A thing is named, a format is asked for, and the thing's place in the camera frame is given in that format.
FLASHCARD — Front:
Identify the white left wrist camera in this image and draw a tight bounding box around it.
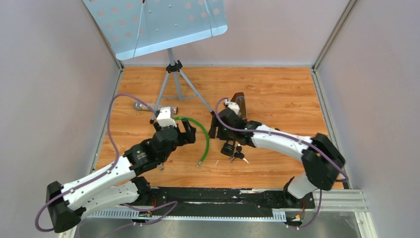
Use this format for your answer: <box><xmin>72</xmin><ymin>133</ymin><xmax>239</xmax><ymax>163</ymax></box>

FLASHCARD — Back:
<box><xmin>154</xmin><ymin>107</ymin><xmax>178</xmax><ymax>131</ymax></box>

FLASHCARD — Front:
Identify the green cable lock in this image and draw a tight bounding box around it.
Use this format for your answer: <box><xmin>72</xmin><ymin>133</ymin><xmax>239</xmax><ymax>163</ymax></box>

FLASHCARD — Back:
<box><xmin>174</xmin><ymin>117</ymin><xmax>210</xmax><ymax>168</ymax></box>

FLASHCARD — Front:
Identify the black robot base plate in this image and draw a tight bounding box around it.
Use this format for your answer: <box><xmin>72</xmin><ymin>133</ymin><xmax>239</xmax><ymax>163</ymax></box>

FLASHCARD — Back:
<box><xmin>130</xmin><ymin>187</ymin><xmax>306</xmax><ymax>217</ymax></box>

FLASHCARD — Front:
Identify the brown wooden metronome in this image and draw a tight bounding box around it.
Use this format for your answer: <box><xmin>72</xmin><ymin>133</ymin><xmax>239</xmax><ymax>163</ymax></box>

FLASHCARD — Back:
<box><xmin>232</xmin><ymin>92</ymin><xmax>247</xmax><ymax>122</ymax></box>

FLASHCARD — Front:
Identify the black padlock with keys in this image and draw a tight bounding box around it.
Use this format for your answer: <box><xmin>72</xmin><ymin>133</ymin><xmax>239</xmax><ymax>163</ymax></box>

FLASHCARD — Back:
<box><xmin>220</xmin><ymin>140</ymin><xmax>250</xmax><ymax>164</ymax></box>

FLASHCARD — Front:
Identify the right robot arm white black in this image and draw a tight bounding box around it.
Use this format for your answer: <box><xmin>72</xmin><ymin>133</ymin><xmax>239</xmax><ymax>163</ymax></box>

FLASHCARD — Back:
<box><xmin>209</xmin><ymin>108</ymin><xmax>345</xmax><ymax>207</ymax></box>

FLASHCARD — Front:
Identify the glittery silver microphone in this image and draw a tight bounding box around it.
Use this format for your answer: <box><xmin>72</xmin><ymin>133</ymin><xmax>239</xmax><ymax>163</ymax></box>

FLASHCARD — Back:
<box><xmin>133</xmin><ymin>101</ymin><xmax>178</xmax><ymax>115</ymax></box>

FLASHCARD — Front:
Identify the light blue music stand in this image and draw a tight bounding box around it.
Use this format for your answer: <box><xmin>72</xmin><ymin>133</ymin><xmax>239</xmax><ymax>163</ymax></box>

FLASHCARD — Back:
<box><xmin>83</xmin><ymin>0</ymin><xmax>228</xmax><ymax>114</ymax></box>

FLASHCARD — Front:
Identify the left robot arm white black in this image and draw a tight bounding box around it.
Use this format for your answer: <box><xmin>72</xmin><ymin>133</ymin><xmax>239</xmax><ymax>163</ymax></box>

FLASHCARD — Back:
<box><xmin>46</xmin><ymin>119</ymin><xmax>197</xmax><ymax>233</ymax></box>

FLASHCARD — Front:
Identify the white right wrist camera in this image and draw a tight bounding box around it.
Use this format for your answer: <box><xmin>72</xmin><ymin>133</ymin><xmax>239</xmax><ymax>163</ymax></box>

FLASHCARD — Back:
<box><xmin>223</xmin><ymin>100</ymin><xmax>240</xmax><ymax>115</ymax></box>

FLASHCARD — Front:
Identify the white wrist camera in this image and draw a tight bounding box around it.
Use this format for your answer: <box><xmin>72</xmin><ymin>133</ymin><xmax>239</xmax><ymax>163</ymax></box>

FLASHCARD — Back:
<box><xmin>154</xmin><ymin>107</ymin><xmax>178</xmax><ymax>131</ymax></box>
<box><xmin>223</xmin><ymin>100</ymin><xmax>240</xmax><ymax>115</ymax></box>

